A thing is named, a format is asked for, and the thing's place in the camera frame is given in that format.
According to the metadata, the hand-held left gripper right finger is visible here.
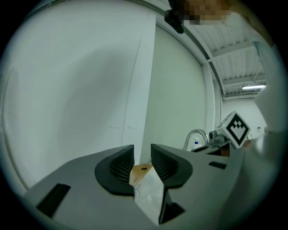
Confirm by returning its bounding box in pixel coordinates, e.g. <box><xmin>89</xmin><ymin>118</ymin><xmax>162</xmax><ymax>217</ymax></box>
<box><xmin>150</xmin><ymin>143</ymin><xmax>245</xmax><ymax>226</ymax></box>

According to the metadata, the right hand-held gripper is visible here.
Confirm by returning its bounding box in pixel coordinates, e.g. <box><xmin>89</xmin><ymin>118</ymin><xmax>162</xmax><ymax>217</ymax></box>
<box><xmin>191</xmin><ymin>110</ymin><xmax>252</xmax><ymax>156</ymax></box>

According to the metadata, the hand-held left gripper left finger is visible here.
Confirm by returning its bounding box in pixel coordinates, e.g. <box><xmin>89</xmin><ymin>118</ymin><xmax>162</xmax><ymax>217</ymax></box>
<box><xmin>22</xmin><ymin>144</ymin><xmax>158</xmax><ymax>228</ymax></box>

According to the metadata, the chrome curved faucet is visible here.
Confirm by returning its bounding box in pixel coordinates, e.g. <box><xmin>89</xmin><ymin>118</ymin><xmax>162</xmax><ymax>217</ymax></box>
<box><xmin>183</xmin><ymin>128</ymin><xmax>210</xmax><ymax>151</ymax></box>

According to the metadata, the long ceiling light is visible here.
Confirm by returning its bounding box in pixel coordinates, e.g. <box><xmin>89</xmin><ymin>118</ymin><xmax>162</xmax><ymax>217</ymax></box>
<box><xmin>241</xmin><ymin>84</ymin><xmax>267</xmax><ymax>91</ymax></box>

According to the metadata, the white and brown paper packet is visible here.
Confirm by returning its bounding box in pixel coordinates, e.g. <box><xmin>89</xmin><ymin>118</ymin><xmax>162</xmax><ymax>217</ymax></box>
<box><xmin>129</xmin><ymin>163</ymin><xmax>167</xmax><ymax>225</ymax></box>

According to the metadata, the black head-worn camera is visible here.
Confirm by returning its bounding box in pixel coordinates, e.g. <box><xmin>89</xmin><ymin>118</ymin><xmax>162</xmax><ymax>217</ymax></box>
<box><xmin>163</xmin><ymin>8</ymin><xmax>185</xmax><ymax>34</ymax></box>

